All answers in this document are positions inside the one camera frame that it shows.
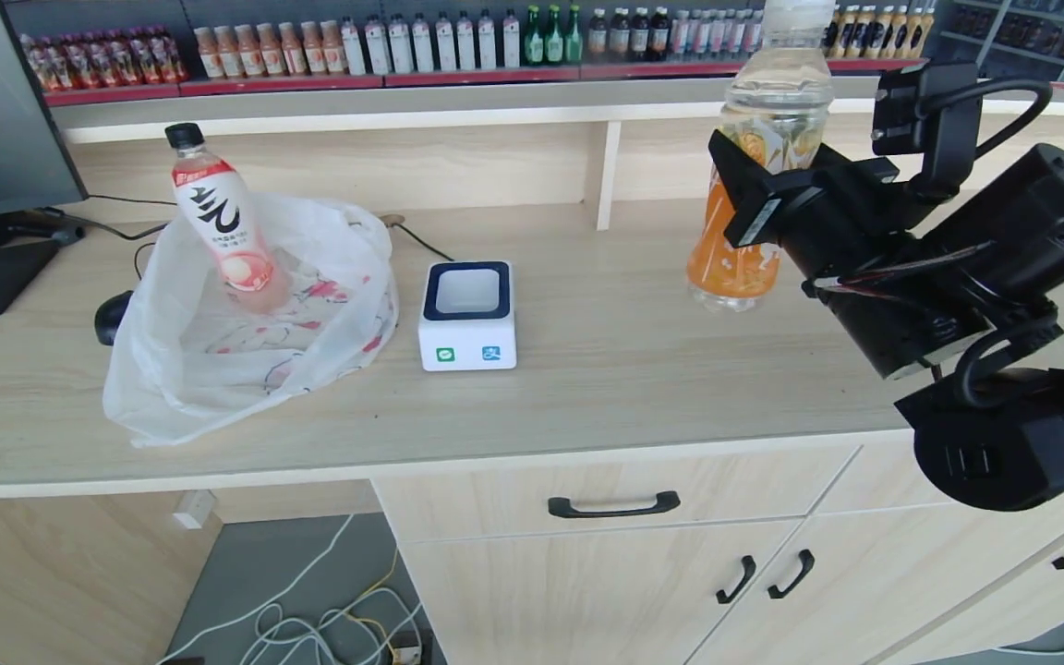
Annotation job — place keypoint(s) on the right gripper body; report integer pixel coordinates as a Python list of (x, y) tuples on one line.
[(846, 222)]

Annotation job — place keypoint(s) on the orange drink bottle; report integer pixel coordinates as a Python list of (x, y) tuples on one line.
[(777, 92)]

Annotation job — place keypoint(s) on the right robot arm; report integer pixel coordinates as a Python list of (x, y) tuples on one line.
[(1049, 212)]

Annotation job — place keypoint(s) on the white barcode scanner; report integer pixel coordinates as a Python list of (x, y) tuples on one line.
[(467, 342)]

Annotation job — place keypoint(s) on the white plastic bag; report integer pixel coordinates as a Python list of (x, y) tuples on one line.
[(181, 369)]

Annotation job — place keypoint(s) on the row of dark bottles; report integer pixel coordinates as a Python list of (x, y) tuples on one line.
[(1021, 32)]

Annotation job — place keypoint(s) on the wooden counter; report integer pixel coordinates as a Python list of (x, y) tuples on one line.
[(624, 369)]

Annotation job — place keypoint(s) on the wooden cabinet door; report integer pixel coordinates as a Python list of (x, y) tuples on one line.
[(874, 573), (1049, 600), (569, 600)]

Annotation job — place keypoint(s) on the wide wooden drawer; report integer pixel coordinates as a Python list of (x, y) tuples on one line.
[(495, 494)]

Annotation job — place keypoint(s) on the black shop shelf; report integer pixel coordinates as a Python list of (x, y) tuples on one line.
[(310, 81)]

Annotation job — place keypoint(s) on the white power strip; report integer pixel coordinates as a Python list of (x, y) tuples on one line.
[(407, 653)]

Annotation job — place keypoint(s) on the pink drink bottle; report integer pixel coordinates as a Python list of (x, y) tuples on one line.
[(218, 212)]

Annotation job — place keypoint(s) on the black computer mouse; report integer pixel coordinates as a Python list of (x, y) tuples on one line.
[(112, 319)]

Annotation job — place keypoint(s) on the row of red bottles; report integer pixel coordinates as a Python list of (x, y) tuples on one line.
[(98, 60)]

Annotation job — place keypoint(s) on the black handheld scanner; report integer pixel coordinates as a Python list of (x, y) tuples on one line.
[(42, 226)]

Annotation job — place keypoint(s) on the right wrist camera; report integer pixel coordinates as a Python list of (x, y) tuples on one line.
[(911, 106)]

